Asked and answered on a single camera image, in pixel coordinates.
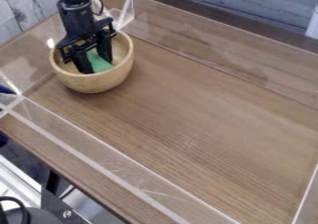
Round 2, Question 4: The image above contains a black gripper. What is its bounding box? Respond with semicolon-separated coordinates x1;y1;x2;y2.
56;0;116;74

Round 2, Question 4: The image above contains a green rectangular block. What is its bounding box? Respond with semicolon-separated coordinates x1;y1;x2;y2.
87;50;114;73

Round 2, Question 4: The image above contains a brown wooden bowl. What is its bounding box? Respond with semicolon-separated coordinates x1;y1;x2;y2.
48;32;134;94

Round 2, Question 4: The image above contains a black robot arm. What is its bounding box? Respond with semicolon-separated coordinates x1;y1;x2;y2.
56;0;116;74

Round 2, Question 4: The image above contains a clear acrylic front barrier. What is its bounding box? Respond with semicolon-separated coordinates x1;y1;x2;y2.
0;74;239;224

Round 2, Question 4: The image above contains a black table leg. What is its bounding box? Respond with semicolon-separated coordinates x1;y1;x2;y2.
46;171;62;194

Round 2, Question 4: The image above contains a clear acrylic corner bracket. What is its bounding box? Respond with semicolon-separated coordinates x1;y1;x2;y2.
92;0;134;31

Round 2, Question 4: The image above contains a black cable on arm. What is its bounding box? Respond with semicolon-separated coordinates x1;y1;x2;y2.
88;0;104;18

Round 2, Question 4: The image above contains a black metal bracket with screw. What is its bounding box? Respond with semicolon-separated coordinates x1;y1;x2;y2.
42;189;92;224

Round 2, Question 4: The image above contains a black floor cable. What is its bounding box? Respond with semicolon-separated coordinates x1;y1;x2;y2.
0;195;31;224

